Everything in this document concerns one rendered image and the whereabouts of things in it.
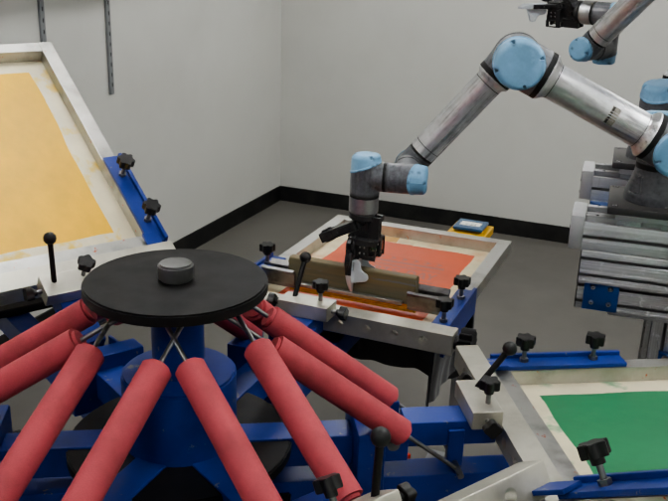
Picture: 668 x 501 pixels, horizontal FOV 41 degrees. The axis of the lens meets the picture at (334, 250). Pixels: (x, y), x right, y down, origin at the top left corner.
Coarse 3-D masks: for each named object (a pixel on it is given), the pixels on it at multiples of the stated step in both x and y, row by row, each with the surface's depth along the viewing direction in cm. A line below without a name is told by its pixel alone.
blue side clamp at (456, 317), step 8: (456, 296) 231; (472, 296) 231; (456, 304) 226; (464, 304) 224; (472, 304) 232; (440, 312) 221; (448, 312) 221; (456, 312) 219; (464, 312) 225; (472, 312) 234; (448, 320) 216; (456, 320) 218; (464, 320) 226
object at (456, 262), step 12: (408, 252) 275; (420, 252) 275; (432, 252) 276; (444, 252) 276; (456, 252) 276; (456, 264) 266; (444, 276) 257; (384, 312) 231; (396, 312) 231; (408, 312) 232; (420, 312) 232
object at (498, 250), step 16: (336, 224) 288; (384, 224) 290; (304, 240) 273; (320, 240) 277; (416, 240) 286; (432, 240) 284; (448, 240) 282; (464, 240) 280; (480, 240) 278; (496, 240) 278; (288, 256) 258; (496, 256) 263; (480, 272) 251; (480, 288) 244
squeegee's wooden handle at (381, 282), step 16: (304, 272) 238; (320, 272) 236; (336, 272) 234; (368, 272) 230; (384, 272) 229; (400, 272) 229; (368, 288) 232; (384, 288) 230; (400, 288) 228; (416, 288) 227
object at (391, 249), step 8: (344, 248) 277; (392, 248) 279; (400, 248) 279; (408, 248) 279; (328, 256) 269; (336, 256) 270; (344, 256) 270; (400, 256) 271; (288, 288) 245; (328, 296) 240; (344, 304) 235
